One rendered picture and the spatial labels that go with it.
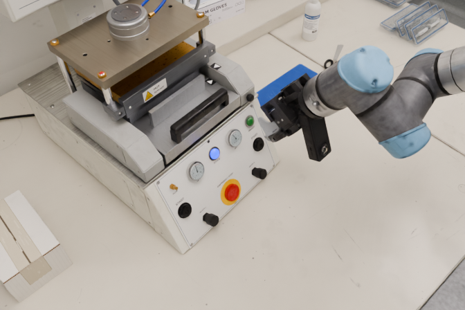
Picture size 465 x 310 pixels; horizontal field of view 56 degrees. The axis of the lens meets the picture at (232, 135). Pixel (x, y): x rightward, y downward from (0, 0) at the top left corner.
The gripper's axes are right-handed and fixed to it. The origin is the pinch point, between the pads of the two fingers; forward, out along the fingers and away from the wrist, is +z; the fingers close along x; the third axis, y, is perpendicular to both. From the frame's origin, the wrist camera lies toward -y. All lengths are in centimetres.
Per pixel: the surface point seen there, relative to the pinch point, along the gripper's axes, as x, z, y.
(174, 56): 6.9, -0.3, 26.6
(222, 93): 6.0, -4.9, 14.1
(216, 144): 10.4, 2.9, 6.3
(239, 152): 5.8, 5.6, 1.6
